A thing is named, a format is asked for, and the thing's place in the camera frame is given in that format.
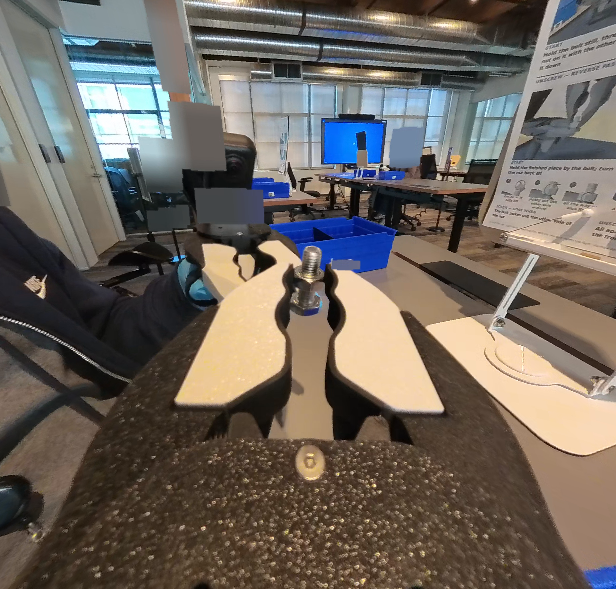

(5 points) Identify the person's left forearm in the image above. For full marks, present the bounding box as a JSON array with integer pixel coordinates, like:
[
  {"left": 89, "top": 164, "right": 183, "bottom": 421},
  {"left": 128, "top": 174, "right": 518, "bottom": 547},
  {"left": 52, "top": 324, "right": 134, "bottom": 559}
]
[{"left": 101, "top": 272, "right": 205, "bottom": 359}]

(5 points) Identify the dark desk cable cover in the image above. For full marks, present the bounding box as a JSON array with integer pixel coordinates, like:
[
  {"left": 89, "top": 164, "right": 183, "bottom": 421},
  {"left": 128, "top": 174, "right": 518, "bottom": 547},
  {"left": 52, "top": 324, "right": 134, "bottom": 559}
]
[{"left": 419, "top": 261, "right": 541, "bottom": 311}]

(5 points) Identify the monitor with blue screen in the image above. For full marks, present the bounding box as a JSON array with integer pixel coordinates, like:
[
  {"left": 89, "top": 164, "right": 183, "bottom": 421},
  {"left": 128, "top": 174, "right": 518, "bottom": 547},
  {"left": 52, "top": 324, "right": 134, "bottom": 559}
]
[{"left": 321, "top": 117, "right": 387, "bottom": 165}]

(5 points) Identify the steel hex bolt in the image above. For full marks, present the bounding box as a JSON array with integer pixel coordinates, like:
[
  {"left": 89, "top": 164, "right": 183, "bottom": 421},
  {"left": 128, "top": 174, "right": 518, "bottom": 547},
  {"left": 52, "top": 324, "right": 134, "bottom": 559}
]
[{"left": 289, "top": 246, "right": 324, "bottom": 316}]

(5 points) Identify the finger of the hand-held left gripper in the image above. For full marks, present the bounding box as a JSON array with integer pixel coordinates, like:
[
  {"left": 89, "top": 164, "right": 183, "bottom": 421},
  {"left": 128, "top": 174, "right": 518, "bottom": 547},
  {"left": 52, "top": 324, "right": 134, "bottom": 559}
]
[
  {"left": 239, "top": 240, "right": 302, "bottom": 284},
  {"left": 201, "top": 243, "right": 247, "bottom": 304}
]

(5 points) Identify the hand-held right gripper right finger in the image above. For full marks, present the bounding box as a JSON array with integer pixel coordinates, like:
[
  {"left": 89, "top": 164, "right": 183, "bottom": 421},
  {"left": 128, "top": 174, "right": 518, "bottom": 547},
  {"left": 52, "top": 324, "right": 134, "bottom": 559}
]
[{"left": 324, "top": 262, "right": 446, "bottom": 415}]

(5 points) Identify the wooden document stand white base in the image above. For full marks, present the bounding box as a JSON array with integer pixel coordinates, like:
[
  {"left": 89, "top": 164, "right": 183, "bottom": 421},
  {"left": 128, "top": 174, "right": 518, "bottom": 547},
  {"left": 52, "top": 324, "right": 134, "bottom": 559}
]
[{"left": 426, "top": 206, "right": 616, "bottom": 456}]

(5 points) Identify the white standing banner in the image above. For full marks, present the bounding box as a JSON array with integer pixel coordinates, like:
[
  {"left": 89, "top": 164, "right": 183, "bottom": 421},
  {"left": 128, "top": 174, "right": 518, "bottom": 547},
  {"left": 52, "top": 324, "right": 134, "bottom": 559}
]
[{"left": 278, "top": 116, "right": 291, "bottom": 176}]

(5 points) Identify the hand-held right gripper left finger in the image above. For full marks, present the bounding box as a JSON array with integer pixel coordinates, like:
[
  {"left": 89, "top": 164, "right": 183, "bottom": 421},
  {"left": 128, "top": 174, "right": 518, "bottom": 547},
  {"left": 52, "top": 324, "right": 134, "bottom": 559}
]
[{"left": 173, "top": 262, "right": 293, "bottom": 411}]

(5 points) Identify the silver ventilation duct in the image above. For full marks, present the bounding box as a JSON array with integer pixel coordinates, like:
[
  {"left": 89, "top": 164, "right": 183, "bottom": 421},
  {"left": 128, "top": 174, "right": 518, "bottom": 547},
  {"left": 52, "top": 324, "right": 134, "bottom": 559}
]
[
  {"left": 183, "top": 0, "right": 482, "bottom": 46},
  {"left": 192, "top": 27, "right": 477, "bottom": 68},
  {"left": 250, "top": 64, "right": 482, "bottom": 90}
]

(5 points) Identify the printed instruction sheet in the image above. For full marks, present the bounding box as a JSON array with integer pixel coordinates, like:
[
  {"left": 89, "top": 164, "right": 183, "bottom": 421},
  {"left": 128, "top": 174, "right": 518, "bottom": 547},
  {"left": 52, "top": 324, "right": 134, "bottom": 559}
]
[{"left": 479, "top": 0, "right": 616, "bottom": 250}]

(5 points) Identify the person's grey clothing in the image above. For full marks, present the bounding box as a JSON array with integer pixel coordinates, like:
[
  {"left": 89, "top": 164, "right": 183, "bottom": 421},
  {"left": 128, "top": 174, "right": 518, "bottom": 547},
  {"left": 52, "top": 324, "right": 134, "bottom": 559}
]
[{"left": 0, "top": 324, "right": 140, "bottom": 479}]

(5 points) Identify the person's navy jacket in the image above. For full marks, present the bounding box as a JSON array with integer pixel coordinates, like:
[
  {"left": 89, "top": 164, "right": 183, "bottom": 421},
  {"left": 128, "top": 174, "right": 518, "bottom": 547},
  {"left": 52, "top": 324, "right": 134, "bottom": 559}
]
[{"left": 0, "top": 206, "right": 145, "bottom": 397}]

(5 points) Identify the person's left hand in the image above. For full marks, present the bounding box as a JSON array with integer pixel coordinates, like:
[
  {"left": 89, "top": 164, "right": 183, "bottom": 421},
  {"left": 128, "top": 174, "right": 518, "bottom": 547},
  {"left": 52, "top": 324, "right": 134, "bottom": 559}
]
[{"left": 175, "top": 257, "right": 218, "bottom": 308}]

